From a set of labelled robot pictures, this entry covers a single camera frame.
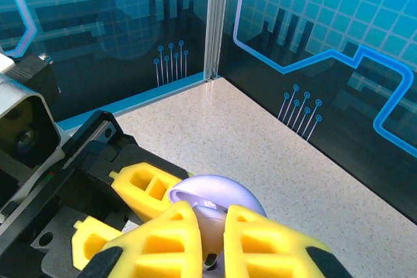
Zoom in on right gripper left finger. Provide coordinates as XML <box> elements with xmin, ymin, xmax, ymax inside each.
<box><xmin>83</xmin><ymin>200</ymin><xmax>205</xmax><ymax>278</ymax></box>

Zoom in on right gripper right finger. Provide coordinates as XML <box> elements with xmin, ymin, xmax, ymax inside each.
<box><xmin>223</xmin><ymin>204</ymin><xmax>354</xmax><ymax>278</ymax></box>

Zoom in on purple round charging case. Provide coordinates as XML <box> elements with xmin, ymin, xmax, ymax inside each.
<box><xmin>167</xmin><ymin>174</ymin><xmax>268</xmax><ymax>274</ymax></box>

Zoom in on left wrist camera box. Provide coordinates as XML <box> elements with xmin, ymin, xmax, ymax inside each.
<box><xmin>0</xmin><ymin>55</ymin><xmax>65</xmax><ymax>170</ymax></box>

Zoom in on blue aluminium side rail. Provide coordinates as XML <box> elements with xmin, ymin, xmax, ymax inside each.
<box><xmin>53</xmin><ymin>72</ymin><xmax>209</xmax><ymax>131</ymax></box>

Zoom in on aluminium frame post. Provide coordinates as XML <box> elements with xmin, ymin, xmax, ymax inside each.
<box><xmin>203</xmin><ymin>0</ymin><xmax>231</xmax><ymax>83</ymax></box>

